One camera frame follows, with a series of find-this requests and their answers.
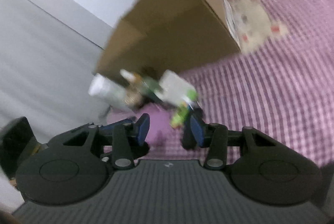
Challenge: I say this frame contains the white plastic bottle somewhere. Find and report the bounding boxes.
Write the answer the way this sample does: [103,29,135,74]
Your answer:
[88,74,130,111]

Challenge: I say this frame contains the green dropper bottle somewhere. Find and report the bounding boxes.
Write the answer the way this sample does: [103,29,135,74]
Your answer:
[119,69,161,102]

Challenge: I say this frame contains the gold ribbed jar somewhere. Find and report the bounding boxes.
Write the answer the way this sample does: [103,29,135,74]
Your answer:
[124,91,143,109]

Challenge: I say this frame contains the white power adapter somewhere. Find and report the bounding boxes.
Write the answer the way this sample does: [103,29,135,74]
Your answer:
[157,70,197,106]

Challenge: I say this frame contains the brown cardboard box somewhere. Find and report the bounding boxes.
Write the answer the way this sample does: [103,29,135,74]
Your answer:
[96,0,241,84]

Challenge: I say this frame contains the purple checkered tablecloth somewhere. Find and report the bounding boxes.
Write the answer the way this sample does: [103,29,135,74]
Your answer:
[104,0,334,167]

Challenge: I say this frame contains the green toy figure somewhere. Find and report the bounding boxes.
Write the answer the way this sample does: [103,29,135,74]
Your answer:
[170,89,199,129]

